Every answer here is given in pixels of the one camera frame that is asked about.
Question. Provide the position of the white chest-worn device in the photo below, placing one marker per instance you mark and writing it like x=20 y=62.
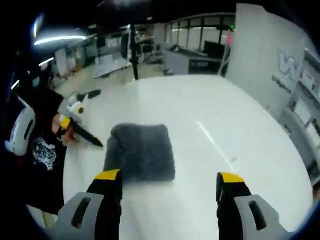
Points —
x=23 y=130

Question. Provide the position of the small black rounded object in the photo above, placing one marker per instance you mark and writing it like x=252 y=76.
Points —
x=94 y=93

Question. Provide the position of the grey towel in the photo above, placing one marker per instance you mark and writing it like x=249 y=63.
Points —
x=142 y=152

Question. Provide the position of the black desk monitor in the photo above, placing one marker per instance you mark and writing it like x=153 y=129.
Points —
x=212 y=47

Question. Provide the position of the grey workbench cabinet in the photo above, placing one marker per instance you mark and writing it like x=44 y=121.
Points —
x=180 y=60

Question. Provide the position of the white background desk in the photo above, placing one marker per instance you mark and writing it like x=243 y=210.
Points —
x=110 y=66

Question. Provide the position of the person in black sleeve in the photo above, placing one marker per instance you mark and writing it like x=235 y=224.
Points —
x=42 y=180

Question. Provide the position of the pink sign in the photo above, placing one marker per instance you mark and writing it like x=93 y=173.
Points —
x=229 y=40

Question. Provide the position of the grey metal shelving unit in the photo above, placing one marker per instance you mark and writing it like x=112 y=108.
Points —
x=292 y=125

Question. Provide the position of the black stand pole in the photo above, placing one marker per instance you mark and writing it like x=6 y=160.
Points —
x=135 y=55

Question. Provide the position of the person's left hand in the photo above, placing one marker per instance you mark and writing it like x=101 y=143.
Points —
x=65 y=136

